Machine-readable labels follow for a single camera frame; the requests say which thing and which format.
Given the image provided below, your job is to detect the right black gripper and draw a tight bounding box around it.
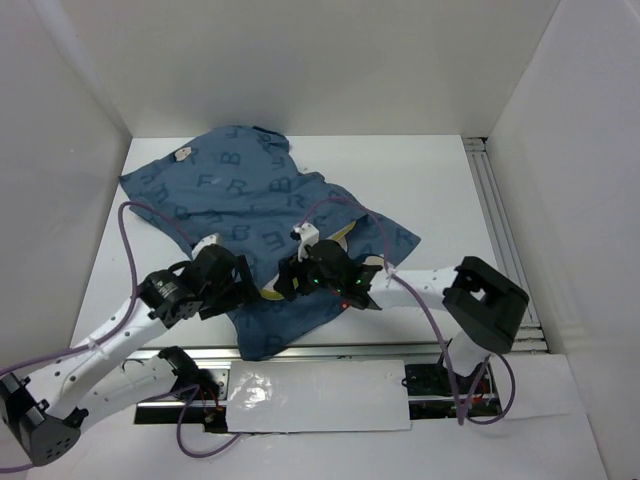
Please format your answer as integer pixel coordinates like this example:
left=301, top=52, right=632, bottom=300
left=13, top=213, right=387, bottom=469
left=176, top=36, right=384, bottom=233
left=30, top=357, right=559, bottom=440
left=273, top=249, right=344, bottom=300

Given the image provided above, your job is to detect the white pillow yellow edge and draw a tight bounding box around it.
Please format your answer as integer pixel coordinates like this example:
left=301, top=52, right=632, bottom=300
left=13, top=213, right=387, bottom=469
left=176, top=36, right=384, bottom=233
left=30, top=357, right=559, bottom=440
left=257, top=219, right=386, bottom=304

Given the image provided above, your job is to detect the blue cartoon print pillowcase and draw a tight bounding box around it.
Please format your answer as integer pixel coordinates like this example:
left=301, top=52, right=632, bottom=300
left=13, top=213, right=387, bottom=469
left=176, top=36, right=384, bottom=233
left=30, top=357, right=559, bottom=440
left=118, top=123, right=421, bottom=362

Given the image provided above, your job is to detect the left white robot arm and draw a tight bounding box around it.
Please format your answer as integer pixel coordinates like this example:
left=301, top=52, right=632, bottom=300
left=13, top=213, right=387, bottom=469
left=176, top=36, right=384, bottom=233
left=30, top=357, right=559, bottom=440
left=1, top=243, right=260, bottom=467

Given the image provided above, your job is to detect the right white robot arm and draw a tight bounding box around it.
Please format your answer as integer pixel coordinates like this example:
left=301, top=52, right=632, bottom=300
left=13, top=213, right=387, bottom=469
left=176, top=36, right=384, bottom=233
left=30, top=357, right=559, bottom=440
left=264, top=222, right=530, bottom=392

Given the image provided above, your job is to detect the white cover plate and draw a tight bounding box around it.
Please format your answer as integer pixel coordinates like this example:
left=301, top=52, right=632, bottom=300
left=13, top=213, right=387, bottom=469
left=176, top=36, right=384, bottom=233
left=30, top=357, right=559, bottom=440
left=226, top=360, right=411, bottom=434

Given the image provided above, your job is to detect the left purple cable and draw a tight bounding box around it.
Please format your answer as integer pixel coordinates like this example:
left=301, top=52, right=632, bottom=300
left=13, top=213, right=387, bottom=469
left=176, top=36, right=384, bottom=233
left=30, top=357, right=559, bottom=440
left=0, top=199, right=246, bottom=474

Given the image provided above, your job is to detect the purple cable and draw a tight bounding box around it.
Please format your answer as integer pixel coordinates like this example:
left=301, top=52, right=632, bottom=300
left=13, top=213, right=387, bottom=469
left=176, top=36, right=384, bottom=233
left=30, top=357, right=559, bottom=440
left=0, top=199, right=246, bottom=474
left=299, top=195, right=517, bottom=426

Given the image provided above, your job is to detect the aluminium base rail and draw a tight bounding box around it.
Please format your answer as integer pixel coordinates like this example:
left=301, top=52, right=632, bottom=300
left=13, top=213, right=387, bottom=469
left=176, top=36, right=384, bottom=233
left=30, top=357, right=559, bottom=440
left=77, top=339, right=549, bottom=426

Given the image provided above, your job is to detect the aluminium side rail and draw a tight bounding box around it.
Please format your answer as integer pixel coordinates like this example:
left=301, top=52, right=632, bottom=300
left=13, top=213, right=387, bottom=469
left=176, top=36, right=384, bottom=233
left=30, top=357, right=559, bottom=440
left=462, top=137, right=541, bottom=328

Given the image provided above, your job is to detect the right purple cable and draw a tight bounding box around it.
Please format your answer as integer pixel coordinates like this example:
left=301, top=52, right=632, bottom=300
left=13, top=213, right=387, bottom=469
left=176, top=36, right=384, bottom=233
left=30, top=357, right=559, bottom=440
left=299, top=195, right=517, bottom=426

